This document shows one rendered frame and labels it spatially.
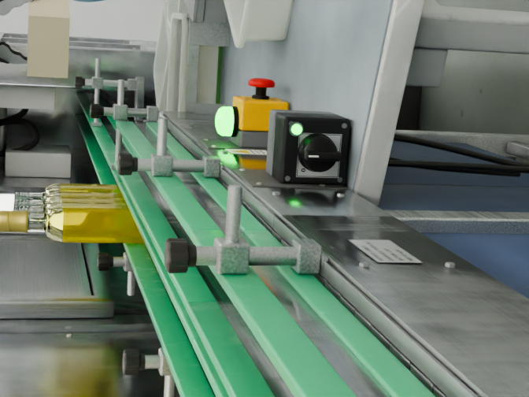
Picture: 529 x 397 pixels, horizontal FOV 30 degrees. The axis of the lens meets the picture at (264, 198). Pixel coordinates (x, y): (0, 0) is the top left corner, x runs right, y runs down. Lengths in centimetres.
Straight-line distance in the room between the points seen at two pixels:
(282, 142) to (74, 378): 48
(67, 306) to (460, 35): 78
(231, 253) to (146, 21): 469
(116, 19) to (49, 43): 357
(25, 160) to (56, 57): 96
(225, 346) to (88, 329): 74
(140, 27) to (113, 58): 278
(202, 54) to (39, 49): 30
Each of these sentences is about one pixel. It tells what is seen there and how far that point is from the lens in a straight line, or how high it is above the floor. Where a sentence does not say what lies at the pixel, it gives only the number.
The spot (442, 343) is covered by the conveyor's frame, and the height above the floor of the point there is 87.
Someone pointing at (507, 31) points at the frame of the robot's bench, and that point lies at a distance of 118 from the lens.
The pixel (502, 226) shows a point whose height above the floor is 63.
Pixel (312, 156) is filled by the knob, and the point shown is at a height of 81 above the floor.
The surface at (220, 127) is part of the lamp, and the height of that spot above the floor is 85.
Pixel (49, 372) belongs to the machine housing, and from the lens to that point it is 143.
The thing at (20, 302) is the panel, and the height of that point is 113.
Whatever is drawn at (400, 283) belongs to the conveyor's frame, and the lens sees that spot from 77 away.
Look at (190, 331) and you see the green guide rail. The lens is 97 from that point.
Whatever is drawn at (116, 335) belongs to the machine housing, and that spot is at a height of 98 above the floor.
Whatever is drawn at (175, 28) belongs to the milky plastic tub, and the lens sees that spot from 206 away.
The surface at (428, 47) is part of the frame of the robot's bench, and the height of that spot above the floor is 68.
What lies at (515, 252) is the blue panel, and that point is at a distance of 101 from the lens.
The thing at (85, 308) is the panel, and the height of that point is 103.
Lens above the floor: 112
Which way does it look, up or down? 14 degrees down
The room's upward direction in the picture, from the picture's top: 89 degrees counter-clockwise
